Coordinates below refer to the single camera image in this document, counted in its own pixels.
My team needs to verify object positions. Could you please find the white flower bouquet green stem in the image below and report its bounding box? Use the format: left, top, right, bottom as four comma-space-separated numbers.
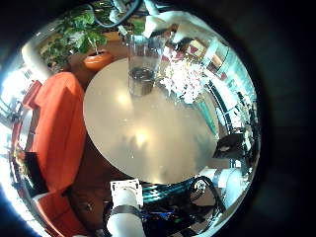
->
159, 45, 220, 138

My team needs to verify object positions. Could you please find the clear glass vase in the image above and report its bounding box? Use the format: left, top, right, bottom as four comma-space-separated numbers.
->
125, 34, 166, 98

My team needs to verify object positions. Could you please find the green plant in orange pot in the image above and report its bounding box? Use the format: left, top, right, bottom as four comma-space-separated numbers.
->
41, 5, 116, 72

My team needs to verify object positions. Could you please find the orange sofa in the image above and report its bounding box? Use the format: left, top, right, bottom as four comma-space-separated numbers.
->
11, 71, 90, 237

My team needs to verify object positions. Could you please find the black cable bundle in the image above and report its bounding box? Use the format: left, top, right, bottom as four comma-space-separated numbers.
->
189, 175, 227, 215

